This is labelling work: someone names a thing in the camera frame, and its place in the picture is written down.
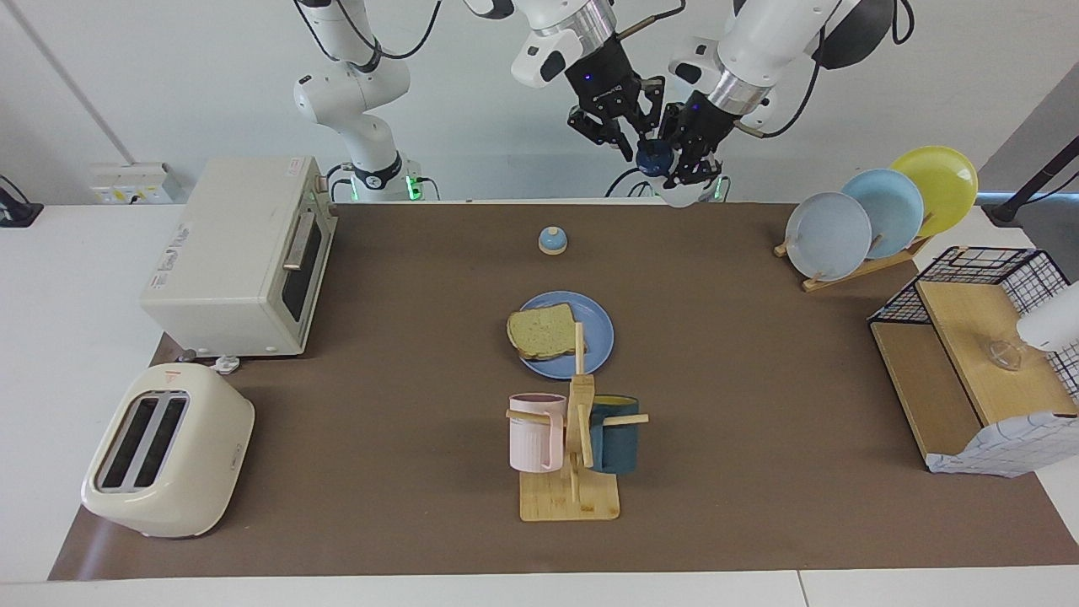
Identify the wooden mug tree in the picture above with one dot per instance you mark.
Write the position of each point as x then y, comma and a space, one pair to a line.
569, 502

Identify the black camera stand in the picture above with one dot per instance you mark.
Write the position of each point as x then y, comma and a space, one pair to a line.
1003, 211

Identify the pink ribbed mug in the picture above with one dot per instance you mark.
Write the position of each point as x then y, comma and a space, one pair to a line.
531, 438

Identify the white toaster oven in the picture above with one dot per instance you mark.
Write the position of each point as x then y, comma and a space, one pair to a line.
219, 253

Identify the small clear glass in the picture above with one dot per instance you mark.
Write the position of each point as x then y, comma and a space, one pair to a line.
1007, 354

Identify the wooden stepped shelf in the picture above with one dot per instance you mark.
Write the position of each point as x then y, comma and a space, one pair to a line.
969, 337

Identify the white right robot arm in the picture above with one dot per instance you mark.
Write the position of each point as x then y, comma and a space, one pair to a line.
354, 93

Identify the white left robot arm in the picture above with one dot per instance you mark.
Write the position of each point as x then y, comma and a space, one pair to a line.
767, 34

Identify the blue round plate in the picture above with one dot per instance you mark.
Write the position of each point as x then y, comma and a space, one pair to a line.
594, 337

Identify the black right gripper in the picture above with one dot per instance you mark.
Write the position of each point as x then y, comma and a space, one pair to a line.
603, 80

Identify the light blue plate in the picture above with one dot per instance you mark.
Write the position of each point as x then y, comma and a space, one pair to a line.
893, 211

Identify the white cylindrical object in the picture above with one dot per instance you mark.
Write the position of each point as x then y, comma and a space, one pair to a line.
1054, 324

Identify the grey-blue plate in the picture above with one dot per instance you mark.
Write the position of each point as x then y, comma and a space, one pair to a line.
826, 236

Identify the translucent squeeze bottle blue cap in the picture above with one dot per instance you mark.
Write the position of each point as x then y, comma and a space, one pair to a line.
679, 194

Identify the brown table mat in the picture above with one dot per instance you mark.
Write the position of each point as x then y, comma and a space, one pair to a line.
405, 421

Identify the dark teal mug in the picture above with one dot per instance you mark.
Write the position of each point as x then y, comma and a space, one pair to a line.
615, 447

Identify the wooden plate rack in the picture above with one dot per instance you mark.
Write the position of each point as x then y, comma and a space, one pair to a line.
877, 263

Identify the toasted bread slice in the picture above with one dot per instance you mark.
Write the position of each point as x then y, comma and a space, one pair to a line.
544, 333

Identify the cream two-slot toaster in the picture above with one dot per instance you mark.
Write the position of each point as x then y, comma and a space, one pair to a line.
202, 455

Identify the white wall socket box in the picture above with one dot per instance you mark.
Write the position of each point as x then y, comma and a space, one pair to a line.
126, 185

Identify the yellow plate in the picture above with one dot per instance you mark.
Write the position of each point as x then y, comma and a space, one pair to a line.
940, 185

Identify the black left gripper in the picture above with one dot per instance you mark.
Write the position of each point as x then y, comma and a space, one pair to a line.
708, 118

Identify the white grid-pattern cloth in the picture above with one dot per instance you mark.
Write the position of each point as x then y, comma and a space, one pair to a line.
1003, 447

